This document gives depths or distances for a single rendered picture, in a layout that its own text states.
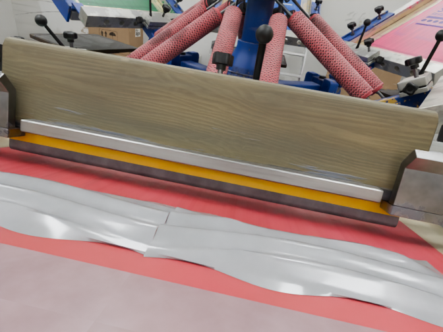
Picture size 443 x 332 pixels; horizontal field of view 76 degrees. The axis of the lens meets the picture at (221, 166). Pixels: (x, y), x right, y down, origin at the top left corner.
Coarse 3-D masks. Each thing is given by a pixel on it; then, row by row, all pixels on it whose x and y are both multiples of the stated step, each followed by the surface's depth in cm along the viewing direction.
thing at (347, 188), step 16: (32, 128) 23; (48, 128) 23; (64, 128) 23; (80, 128) 24; (96, 144) 23; (112, 144) 23; (128, 144) 23; (144, 144) 23; (160, 144) 23; (176, 160) 22; (192, 160) 22; (208, 160) 22; (224, 160) 22; (240, 160) 23; (256, 176) 22; (272, 176) 22; (288, 176) 22; (304, 176) 22; (320, 176) 22; (336, 192) 22; (352, 192) 21; (368, 192) 21
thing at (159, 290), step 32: (192, 192) 25; (256, 224) 21; (288, 224) 22; (320, 224) 23; (352, 224) 25; (416, 256) 20; (128, 288) 12; (160, 288) 12; (192, 288) 12; (224, 288) 13; (256, 288) 13; (96, 320) 10; (128, 320) 10; (160, 320) 10; (192, 320) 11; (224, 320) 11; (256, 320) 11; (288, 320) 11; (320, 320) 12; (352, 320) 12; (384, 320) 13; (416, 320) 13
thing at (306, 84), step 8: (184, 56) 115; (192, 56) 118; (168, 64) 112; (176, 64) 113; (184, 64) 114; (192, 64) 112; (200, 64) 114; (312, 72) 115; (280, 80) 108; (288, 80) 110; (304, 80) 119; (312, 80) 114; (320, 80) 110; (328, 80) 106; (312, 88) 110; (320, 88) 111; (328, 88) 107; (336, 88) 108
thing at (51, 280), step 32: (0, 160) 25; (32, 160) 26; (64, 160) 28; (128, 192) 22; (160, 192) 24; (0, 256) 12; (32, 256) 12; (64, 256) 13; (96, 256) 13; (128, 256) 14; (0, 288) 10; (32, 288) 11; (64, 288) 11; (96, 288) 11; (0, 320) 9; (32, 320) 9; (64, 320) 10
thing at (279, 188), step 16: (48, 144) 26; (64, 144) 26; (80, 144) 26; (128, 160) 25; (144, 160) 25; (160, 160) 25; (208, 176) 25; (224, 176) 25; (240, 176) 25; (288, 192) 24; (304, 192) 24; (320, 192) 24; (368, 208) 24
